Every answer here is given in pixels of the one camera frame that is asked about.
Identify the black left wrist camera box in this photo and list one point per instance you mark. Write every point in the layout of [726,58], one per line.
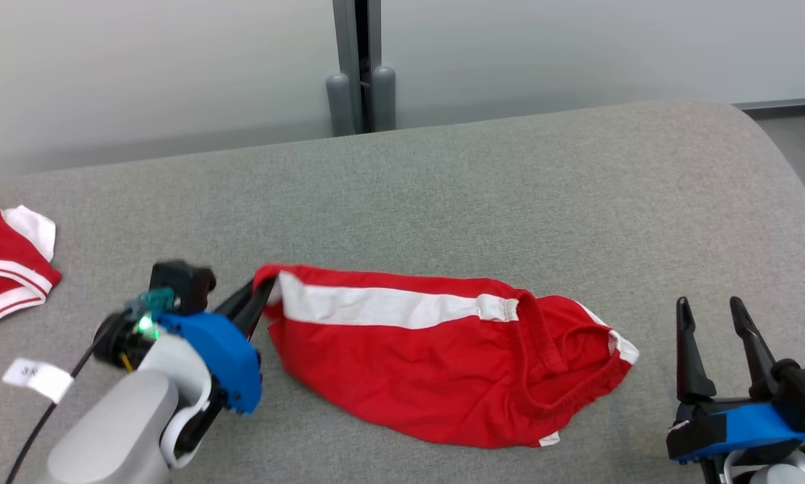
[181,286]

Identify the grey metal floor rail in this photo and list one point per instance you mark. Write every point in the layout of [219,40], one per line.
[789,104]

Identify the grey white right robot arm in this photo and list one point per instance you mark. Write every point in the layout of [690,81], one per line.
[765,472]

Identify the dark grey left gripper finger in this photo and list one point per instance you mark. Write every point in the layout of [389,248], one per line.
[260,306]
[238,304]

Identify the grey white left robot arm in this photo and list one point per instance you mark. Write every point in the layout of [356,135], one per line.
[117,430]

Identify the red shorts with white stripe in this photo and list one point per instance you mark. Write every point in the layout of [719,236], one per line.
[409,376]

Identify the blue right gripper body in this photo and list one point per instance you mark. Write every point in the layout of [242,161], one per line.
[738,427]

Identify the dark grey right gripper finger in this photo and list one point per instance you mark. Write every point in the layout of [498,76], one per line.
[755,349]
[691,356]

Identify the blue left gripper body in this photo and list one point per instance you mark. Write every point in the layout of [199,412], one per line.
[224,353]

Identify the grey cylinder post foot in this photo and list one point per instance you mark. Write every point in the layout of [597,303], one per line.
[340,104]
[384,97]

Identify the grey metal partition post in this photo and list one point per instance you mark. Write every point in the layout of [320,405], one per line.
[357,40]

